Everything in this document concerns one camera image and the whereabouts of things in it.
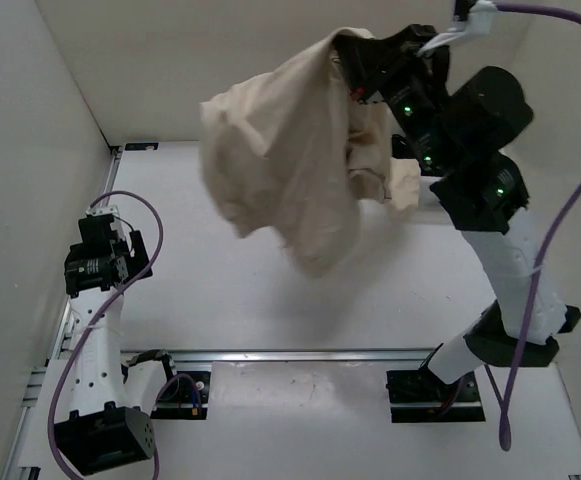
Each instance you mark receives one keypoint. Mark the beige trousers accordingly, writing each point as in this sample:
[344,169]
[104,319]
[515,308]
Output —
[290,150]

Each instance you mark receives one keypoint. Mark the aluminium frame rail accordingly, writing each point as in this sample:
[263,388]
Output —
[331,355]

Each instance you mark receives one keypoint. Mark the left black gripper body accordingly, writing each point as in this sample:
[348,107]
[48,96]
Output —
[122,250]

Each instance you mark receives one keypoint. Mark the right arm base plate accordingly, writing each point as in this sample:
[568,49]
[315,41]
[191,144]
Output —
[417,398]

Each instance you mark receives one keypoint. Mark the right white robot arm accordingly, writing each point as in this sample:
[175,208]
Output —
[459,138]

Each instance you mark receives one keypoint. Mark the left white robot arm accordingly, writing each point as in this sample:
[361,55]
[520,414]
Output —
[98,418]

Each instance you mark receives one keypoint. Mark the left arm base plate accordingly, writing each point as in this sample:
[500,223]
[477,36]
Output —
[185,399]

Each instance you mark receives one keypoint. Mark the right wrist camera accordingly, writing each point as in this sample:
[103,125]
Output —
[473,16]

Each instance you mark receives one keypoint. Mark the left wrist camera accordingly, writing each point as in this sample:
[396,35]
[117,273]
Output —
[101,225]

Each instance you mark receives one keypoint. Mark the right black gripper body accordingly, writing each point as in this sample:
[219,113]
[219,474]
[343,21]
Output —
[398,65]

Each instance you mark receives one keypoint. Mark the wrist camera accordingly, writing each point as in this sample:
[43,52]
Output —
[473,16]
[101,225]

